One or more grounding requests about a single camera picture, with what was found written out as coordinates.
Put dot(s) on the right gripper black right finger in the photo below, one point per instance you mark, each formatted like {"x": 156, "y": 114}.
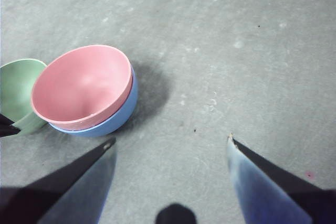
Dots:
{"x": 265, "y": 192}

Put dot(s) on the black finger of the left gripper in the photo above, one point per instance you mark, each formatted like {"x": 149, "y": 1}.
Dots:
{"x": 8, "y": 131}
{"x": 4, "y": 121}

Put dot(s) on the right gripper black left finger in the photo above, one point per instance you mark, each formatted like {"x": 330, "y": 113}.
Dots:
{"x": 68, "y": 192}

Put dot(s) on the blue ribbed bowl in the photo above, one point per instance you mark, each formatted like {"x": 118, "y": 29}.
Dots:
{"x": 119, "y": 121}

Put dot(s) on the red ribbed bowl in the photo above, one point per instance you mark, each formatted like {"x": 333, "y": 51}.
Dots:
{"x": 78, "y": 85}

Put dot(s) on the green ribbed bowl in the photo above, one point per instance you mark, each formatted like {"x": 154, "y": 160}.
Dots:
{"x": 18, "y": 85}

